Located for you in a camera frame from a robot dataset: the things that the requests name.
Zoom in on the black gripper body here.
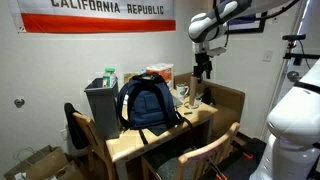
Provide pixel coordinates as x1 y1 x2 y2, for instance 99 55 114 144
194 52 212 70

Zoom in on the tall stainless steel bottle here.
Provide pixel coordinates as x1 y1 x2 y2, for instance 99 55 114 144
188 75 198 108

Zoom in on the brown green snack bag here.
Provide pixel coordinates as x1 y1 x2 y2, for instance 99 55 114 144
123 72 139 84

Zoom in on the green cap plastic bottle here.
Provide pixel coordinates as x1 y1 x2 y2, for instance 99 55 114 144
102 67 118 89

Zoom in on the large brown paper bag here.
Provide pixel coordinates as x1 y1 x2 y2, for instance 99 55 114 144
3 144 69 180

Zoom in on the white mug green logo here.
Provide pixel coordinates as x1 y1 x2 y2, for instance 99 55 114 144
175 83 190 102

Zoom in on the clear plastic lid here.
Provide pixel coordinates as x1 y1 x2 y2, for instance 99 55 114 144
184 100 201 110

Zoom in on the orange paper towel pack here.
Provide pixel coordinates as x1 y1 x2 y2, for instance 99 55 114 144
145 62 175 91

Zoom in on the black framed picture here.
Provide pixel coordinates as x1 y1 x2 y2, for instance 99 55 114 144
213 0 268 35

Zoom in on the navy blue backpack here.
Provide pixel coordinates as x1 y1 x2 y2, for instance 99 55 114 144
116 72 194 146

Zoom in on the wooden chair grey cushion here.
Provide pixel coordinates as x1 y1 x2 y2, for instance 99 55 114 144
141 121 241 180

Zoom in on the round door knob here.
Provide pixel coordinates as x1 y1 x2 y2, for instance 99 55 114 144
287 70 301 83

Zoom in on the light wooden desk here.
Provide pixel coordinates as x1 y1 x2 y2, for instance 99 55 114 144
105 88 219 180

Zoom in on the grey plastic trash bin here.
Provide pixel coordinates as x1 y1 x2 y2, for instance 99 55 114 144
84 77 121 140

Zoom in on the California Republic flag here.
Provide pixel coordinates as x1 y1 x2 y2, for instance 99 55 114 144
7 0 177 34

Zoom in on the black jacket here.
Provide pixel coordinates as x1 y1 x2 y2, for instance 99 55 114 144
63 102 90 151

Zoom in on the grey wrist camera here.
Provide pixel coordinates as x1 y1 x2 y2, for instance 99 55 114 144
208 46 228 57

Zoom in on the white light switch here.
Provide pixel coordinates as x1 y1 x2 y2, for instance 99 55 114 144
262 49 274 63

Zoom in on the black camera on stand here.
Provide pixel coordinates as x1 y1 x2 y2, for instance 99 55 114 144
281 33 320 66

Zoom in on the orange handled clamp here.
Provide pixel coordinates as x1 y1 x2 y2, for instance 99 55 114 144
212 162 230 180
241 151 255 161

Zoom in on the white wall outlet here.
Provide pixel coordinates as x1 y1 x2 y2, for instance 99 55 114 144
60 128 69 141

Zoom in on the round metal wall stop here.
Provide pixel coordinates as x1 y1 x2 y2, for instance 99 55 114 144
13 97 26 109

